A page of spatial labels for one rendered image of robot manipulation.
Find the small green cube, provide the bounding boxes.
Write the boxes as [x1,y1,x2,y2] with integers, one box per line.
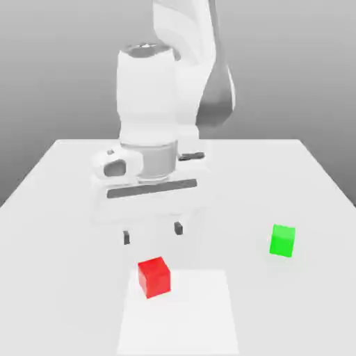
[268,223,296,259]

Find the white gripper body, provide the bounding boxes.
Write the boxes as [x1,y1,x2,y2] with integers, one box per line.
[89,174,209,227]

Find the small red cube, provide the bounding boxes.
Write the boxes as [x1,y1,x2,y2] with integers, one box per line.
[137,256,172,300]

